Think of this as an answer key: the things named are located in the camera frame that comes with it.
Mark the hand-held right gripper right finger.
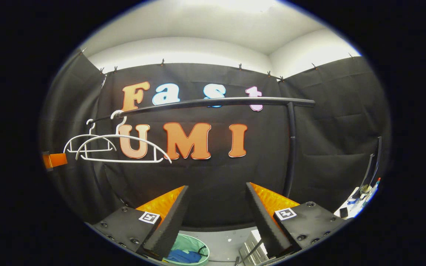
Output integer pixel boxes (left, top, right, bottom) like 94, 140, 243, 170
246, 182, 346, 259

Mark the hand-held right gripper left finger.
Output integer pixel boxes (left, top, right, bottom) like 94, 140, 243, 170
91, 185, 190, 261

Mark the green laundry hamper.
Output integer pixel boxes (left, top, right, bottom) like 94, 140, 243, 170
163, 233, 210, 266

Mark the blue corduroy jacket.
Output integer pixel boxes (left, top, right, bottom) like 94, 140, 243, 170
167, 249, 202, 264

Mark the small white clothes hanger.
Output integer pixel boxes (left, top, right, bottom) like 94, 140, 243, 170
63, 119, 117, 154

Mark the large white clothes hanger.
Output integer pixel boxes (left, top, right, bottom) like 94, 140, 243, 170
75, 110, 173, 164

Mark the black clothes rack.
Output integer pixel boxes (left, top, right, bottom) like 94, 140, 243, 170
87, 97, 316, 198

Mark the grey metal case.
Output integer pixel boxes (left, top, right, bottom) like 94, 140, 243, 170
239, 229, 273, 265

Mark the black backdrop cloth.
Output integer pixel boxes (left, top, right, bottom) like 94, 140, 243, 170
39, 52, 391, 229

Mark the black curved stand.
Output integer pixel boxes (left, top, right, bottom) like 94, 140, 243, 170
359, 136, 382, 189

